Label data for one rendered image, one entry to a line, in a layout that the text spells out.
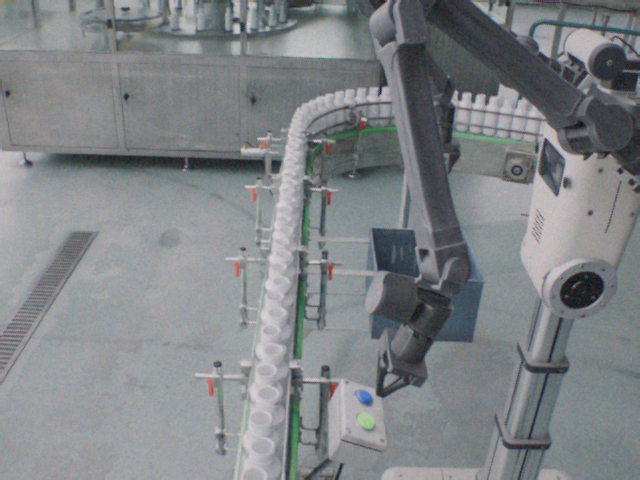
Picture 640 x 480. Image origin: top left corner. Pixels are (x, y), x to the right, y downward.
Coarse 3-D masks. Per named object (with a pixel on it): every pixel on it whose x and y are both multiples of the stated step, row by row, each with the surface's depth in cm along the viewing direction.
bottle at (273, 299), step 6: (270, 294) 135; (276, 294) 135; (282, 294) 134; (270, 300) 132; (276, 300) 136; (282, 300) 133; (270, 306) 133; (276, 306) 133; (282, 306) 133; (264, 312) 135; (288, 312) 136; (264, 318) 134; (288, 318) 135; (264, 324) 134; (288, 324) 136
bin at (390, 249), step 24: (312, 240) 205; (336, 240) 205; (360, 240) 206; (384, 240) 212; (408, 240) 212; (384, 264) 216; (408, 264) 216; (480, 288) 184; (456, 312) 188; (456, 336) 193
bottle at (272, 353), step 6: (264, 348) 118; (270, 348) 120; (276, 348) 119; (264, 354) 117; (270, 354) 120; (276, 354) 116; (282, 354) 118; (264, 360) 118; (270, 360) 117; (276, 360) 117; (282, 360) 118; (276, 366) 118; (282, 366) 119; (282, 372) 118; (282, 378) 118; (282, 384) 119
